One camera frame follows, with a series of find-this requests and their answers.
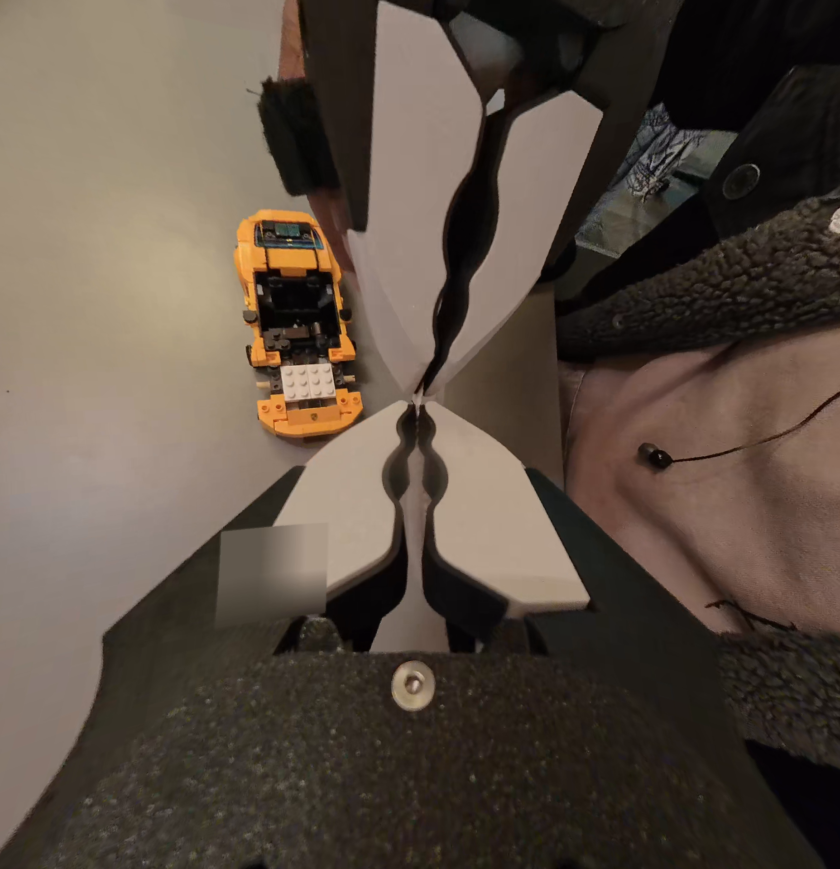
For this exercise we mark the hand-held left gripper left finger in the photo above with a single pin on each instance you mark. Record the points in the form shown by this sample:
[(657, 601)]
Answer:
[(352, 475)]

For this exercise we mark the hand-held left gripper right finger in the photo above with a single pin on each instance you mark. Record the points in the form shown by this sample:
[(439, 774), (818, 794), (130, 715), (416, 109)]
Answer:
[(508, 530)]

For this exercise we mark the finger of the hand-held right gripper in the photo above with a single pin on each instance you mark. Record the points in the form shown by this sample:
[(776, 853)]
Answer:
[(529, 204), (406, 177)]

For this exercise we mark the orange lego car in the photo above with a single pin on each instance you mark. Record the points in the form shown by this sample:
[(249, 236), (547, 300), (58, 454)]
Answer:
[(300, 326)]

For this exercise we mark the person's right hand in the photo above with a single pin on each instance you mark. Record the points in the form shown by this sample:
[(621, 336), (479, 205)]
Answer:
[(359, 292)]

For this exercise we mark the patterned fabric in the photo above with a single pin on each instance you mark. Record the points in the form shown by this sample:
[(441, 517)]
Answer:
[(658, 177)]

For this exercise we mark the pink shirt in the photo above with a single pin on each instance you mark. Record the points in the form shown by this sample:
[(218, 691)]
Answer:
[(705, 516)]

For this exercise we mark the grey fleece jacket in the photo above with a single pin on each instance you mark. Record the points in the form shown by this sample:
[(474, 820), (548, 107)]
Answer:
[(719, 258)]

